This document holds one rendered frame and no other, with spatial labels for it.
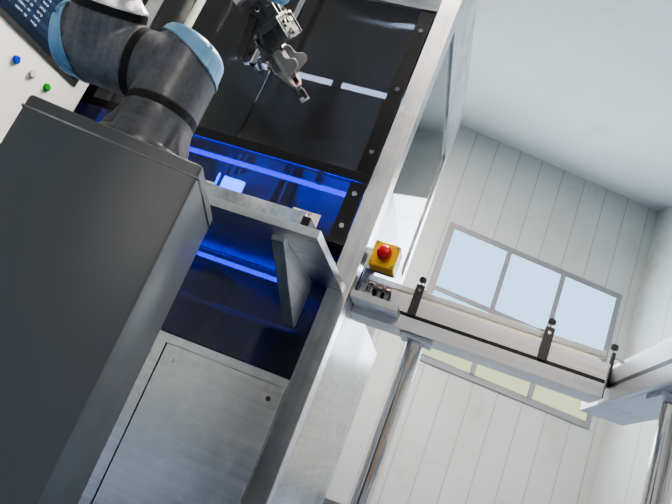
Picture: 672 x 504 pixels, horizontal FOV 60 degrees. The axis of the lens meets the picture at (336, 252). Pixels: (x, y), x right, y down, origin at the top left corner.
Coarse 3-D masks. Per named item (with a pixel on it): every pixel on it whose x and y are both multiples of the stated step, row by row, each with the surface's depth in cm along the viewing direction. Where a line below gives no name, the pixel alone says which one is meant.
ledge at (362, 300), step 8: (352, 296) 153; (360, 296) 153; (368, 296) 152; (360, 304) 158; (368, 304) 154; (376, 304) 151; (384, 304) 151; (392, 304) 151; (376, 312) 160; (384, 312) 156; (392, 312) 153
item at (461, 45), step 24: (384, 0) 184; (408, 0) 183; (432, 0) 182; (456, 48) 199; (456, 72) 216; (96, 96) 187; (456, 96) 236; (456, 120) 260; (240, 144) 174; (312, 168) 168; (336, 168) 166; (432, 192) 260; (384, 216) 168; (336, 240) 159; (384, 240) 180; (408, 264) 255
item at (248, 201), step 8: (208, 184) 127; (208, 192) 126; (216, 192) 126; (224, 192) 126; (232, 192) 126; (232, 200) 125; (240, 200) 125; (248, 200) 124; (256, 200) 124; (264, 200) 124; (256, 208) 123; (264, 208) 123; (272, 208) 123; (280, 208) 123; (288, 208) 122; (280, 216) 122; (288, 216) 122; (296, 216) 121
